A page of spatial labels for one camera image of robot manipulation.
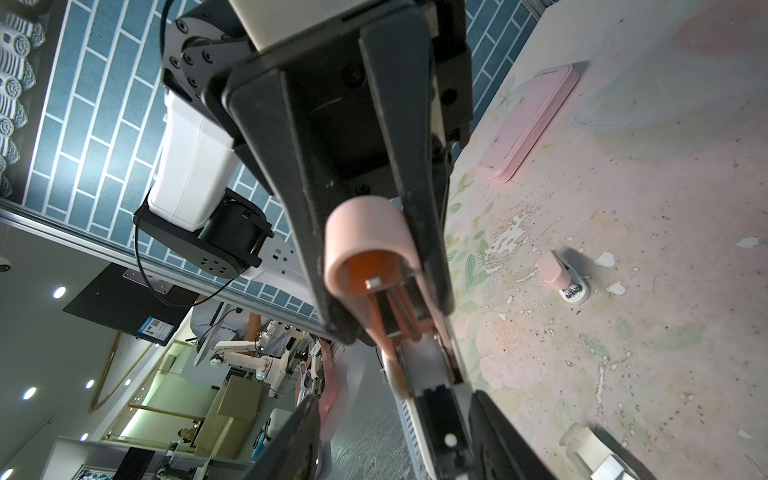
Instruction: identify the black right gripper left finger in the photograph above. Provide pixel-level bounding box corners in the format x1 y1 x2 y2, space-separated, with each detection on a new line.
243 394 321 479

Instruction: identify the staple box sleeve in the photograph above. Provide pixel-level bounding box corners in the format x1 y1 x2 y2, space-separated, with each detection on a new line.
559 423 639 480

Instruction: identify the pink stapler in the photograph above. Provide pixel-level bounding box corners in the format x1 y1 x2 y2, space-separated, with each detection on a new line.
324 196 474 479

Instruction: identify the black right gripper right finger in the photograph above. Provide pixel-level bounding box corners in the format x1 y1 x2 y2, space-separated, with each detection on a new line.
469 390 555 480

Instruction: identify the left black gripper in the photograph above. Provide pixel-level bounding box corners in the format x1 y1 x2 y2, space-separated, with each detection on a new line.
161 1 473 315

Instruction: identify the pink flat case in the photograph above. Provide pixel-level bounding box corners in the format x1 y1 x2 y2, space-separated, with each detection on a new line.
479 64 579 183

